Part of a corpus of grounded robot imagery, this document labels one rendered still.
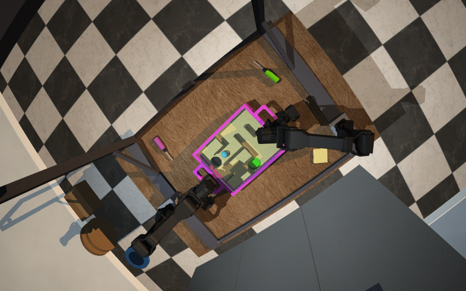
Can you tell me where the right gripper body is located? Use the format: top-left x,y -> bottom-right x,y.
192,174 -> 218,191

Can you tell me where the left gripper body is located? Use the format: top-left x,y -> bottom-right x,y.
267,105 -> 300,128

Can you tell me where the green cylinder with dark grey end cap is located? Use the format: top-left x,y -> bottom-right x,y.
256,63 -> 280,83

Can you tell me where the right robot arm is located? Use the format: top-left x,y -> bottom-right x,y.
131,179 -> 215,258

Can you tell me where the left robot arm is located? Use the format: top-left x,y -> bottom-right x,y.
257,118 -> 375,157

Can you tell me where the pink-handled screwdriver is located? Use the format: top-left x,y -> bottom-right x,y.
153,136 -> 171,158

